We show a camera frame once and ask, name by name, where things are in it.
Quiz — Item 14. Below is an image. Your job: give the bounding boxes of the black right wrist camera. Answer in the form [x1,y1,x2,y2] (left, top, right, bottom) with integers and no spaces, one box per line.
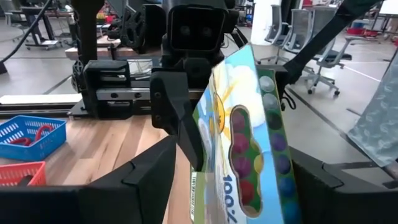
[167,3,228,53]

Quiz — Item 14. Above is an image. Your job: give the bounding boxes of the wooden background table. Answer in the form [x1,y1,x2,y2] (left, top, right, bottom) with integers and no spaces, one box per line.
[64,34,164,60]

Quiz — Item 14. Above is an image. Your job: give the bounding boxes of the blue plastic basket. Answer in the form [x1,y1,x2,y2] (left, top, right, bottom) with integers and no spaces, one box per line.
[0,114,67,162]

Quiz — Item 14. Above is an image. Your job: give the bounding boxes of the black hose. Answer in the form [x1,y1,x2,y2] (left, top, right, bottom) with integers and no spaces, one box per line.
[0,0,53,75]

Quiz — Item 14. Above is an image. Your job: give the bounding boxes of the silver patterned sheet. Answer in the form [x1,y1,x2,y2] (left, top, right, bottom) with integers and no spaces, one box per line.
[346,51,398,169]

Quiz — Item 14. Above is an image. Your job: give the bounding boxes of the orange spiral wrist coil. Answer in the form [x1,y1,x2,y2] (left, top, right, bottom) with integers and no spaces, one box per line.
[9,137,32,147]
[33,124,55,143]

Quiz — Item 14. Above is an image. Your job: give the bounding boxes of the black background desk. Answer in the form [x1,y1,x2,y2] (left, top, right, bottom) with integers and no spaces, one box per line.
[19,5,76,51]

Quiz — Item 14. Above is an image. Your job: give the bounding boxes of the grey office chair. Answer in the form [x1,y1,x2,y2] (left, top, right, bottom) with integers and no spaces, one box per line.
[257,3,294,65]
[281,7,353,96]

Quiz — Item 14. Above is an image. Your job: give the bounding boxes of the orange plastic basket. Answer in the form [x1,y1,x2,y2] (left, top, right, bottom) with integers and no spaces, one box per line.
[0,161,47,187]

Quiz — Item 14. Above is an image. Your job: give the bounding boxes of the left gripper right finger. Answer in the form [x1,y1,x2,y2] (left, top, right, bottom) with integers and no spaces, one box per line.
[292,147,398,224]

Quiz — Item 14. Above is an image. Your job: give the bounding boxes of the white pillar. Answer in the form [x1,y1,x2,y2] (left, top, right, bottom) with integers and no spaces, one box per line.
[250,0,275,47]

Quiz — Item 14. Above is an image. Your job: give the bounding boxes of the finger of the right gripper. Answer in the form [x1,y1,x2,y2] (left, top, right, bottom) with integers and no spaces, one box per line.
[150,70,206,172]
[256,64,290,96]

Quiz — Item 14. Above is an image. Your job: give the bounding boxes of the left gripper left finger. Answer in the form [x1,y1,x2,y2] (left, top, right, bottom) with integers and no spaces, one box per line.
[0,136,177,224]

